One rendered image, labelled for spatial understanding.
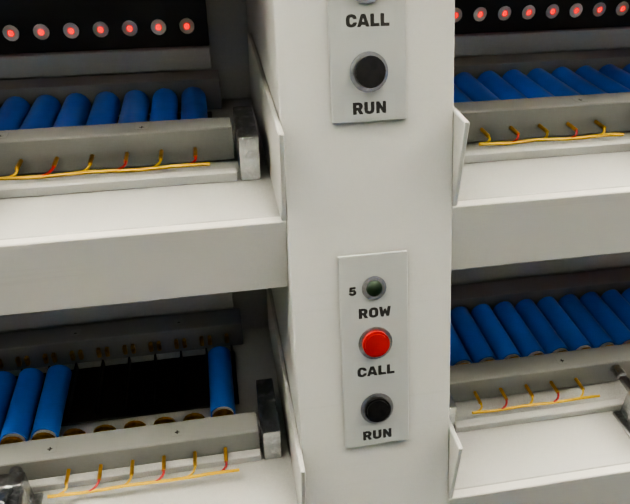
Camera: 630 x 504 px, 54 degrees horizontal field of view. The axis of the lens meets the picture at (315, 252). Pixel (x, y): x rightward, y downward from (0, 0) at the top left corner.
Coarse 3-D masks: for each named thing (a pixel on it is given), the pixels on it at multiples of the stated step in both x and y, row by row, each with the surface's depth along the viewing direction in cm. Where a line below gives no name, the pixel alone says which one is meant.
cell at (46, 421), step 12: (48, 372) 47; (60, 372) 47; (48, 384) 46; (60, 384) 46; (48, 396) 45; (60, 396) 45; (48, 408) 44; (60, 408) 45; (36, 420) 43; (48, 420) 43; (60, 420) 44; (36, 432) 43; (48, 432) 43
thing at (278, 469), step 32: (0, 320) 49; (32, 320) 50; (64, 320) 51; (96, 320) 51; (192, 352) 52; (256, 352) 52; (256, 384) 45; (288, 384) 42; (160, 416) 46; (288, 416) 41; (288, 448) 44; (192, 480) 41; (224, 480) 41; (256, 480) 41; (288, 480) 41
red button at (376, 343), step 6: (366, 336) 36; (372, 336) 36; (378, 336) 36; (384, 336) 36; (366, 342) 36; (372, 342) 36; (378, 342) 36; (384, 342) 36; (366, 348) 36; (372, 348) 36; (378, 348) 36; (384, 348) 36; (372, 354) 36; (378, 354) 36
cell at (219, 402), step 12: (216, 348) 49; (216, 360) 48; (228, 360) 48; (216, 372) 47; (228, 372) 47; (216, 384) 46; (228, 384) 46; (216, 396) 45; (228, 396) 45; (216, 408) 44; (228, 408) 44
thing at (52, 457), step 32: (224, 416) 43; (256, 416) 43; (0, 448) 41; (32, 448) 41; (64, 448) 41; (96, 448) 41; (128, 448) 41; (160, 448) 41; (192, 448) 42; (224, 448) 42; (256, 448) 43; (128, 480) 40; (160, 480) 40
